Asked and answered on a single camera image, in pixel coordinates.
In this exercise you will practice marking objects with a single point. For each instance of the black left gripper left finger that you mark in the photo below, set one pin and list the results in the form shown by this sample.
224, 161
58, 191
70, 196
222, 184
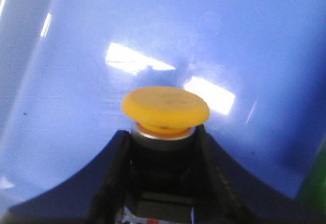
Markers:
108, 201

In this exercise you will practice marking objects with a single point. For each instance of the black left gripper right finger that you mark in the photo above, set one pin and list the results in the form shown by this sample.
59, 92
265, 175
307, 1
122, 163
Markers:
230, 204

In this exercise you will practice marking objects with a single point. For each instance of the yellow mushroom push button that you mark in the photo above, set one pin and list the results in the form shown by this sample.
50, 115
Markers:
163, 141

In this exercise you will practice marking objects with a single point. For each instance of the green conveyor belt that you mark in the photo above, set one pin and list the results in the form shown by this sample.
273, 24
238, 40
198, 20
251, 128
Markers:
312, 190

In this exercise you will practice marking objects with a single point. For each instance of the blue plastic bin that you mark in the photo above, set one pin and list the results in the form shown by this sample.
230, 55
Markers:
67, 64

